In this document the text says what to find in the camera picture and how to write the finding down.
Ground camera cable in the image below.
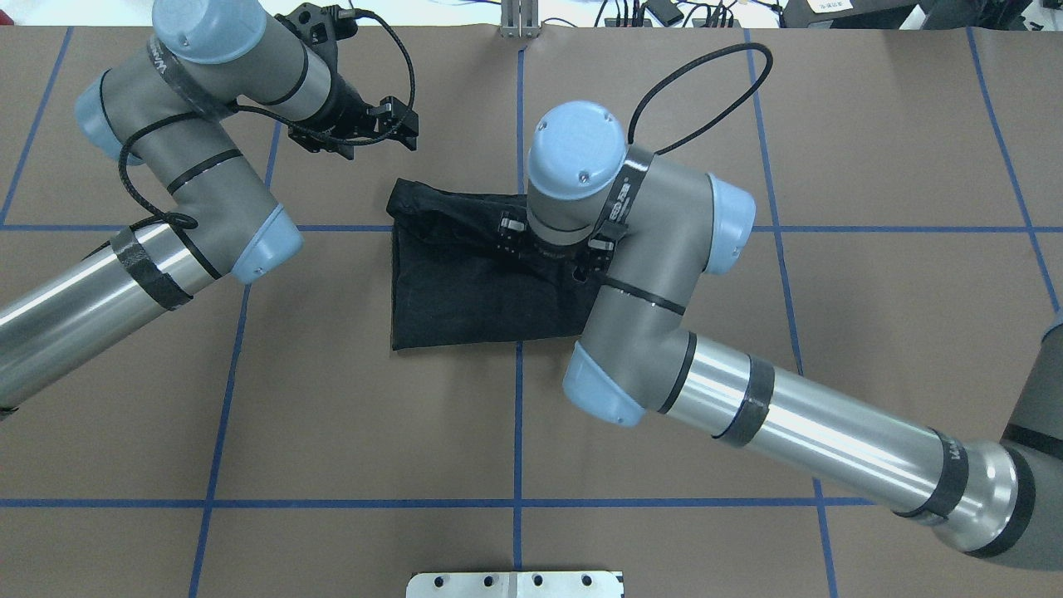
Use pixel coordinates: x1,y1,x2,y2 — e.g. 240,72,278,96
118,8,416,232
627,42,775,157

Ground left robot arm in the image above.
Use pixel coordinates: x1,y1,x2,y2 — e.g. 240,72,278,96
1,1,419,418

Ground right camera cable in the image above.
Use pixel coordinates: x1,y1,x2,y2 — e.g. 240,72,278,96
627,42,775,157

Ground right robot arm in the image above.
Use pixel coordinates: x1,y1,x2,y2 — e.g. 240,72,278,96
525,100,1061,571

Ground black graphic t-shirt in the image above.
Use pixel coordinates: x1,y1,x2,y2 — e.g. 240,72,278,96
386,180,604,351

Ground aluminium frame post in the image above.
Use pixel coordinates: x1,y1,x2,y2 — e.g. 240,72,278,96
497,0,541,39

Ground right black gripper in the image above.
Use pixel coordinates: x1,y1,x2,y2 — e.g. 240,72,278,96
497,212,615,281

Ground left camera cable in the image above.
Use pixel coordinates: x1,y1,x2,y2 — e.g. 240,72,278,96
118,8,416,232

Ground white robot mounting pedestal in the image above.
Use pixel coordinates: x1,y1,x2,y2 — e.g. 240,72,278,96
405,571,625,597

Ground black power adapter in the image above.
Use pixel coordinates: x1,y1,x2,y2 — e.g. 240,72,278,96
642,0,686,27

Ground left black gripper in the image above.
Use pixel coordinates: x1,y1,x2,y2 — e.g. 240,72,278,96
287,75,420,160

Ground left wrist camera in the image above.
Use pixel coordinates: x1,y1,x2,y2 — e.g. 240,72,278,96
273,2,358,71

